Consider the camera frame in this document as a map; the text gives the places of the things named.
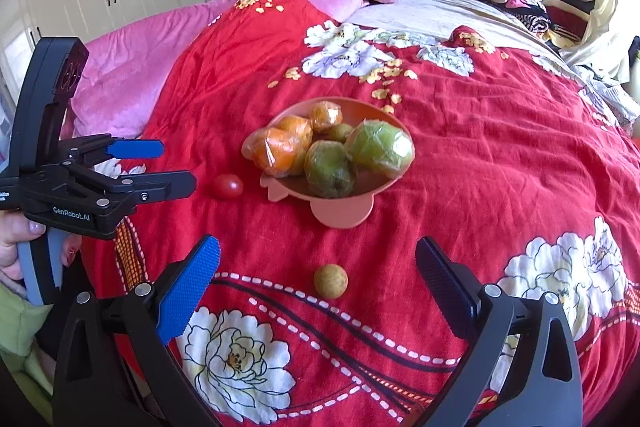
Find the red floral blanket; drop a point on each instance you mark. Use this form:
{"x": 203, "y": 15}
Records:
{"x": 475, "y": 147}

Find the pink quilt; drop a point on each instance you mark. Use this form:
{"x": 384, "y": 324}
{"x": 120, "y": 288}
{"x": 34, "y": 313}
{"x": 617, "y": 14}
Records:
{"x": 150, "y": 57}

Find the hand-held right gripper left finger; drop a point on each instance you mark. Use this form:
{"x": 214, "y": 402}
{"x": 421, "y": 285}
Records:
{"x": 190, "y": 287}

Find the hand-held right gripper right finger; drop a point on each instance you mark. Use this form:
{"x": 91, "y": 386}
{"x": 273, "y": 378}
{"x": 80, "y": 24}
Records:
{"x": 442, "y": 279}

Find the red cherry tomato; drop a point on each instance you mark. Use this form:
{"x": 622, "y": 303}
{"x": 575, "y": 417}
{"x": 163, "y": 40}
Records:
{"x": 227, "y": 186}

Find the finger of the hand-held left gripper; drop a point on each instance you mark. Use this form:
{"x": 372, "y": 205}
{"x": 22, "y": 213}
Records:
{"x": 165, "y": 187}
{"x": 135, "y": 149}

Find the cream curtain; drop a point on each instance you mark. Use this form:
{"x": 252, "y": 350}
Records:
{"x": 605, "y": 27}

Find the small wrapped orange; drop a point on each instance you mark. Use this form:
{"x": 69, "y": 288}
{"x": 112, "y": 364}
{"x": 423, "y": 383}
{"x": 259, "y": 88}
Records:
{"x": 325, "y": 114}

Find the large orange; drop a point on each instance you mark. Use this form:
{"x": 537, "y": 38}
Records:
{"x": 296, "y": 129}
{"x": 275, "y": 154}

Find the pink plastic bowl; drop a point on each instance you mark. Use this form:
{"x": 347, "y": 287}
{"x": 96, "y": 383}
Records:
{"x": 345, "y": 212}

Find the green citrus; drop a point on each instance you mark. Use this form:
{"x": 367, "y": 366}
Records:
{"x": 381, "y": 148}
{"x": 330, "y": 169}

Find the person's left hand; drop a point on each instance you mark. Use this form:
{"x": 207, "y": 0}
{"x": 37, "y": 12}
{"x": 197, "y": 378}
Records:
{"x": 10, "y": 242}

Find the beige bed sheet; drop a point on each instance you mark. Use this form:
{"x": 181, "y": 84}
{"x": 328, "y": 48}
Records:
{"x": 425, "y": 14}

